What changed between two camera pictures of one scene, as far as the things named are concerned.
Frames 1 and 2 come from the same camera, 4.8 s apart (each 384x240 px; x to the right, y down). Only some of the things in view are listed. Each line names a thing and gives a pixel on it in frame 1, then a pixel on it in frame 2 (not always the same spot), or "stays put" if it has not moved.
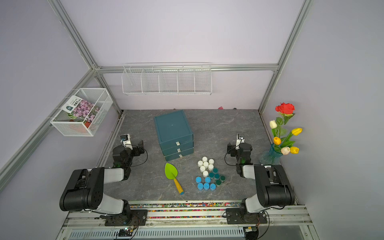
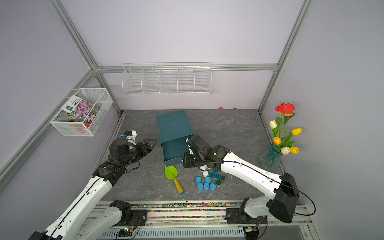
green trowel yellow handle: (171, 172) stays put
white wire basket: (84, 112) stays put
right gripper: (232, 147) to (186, 162)
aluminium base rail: (190, 221) stays put
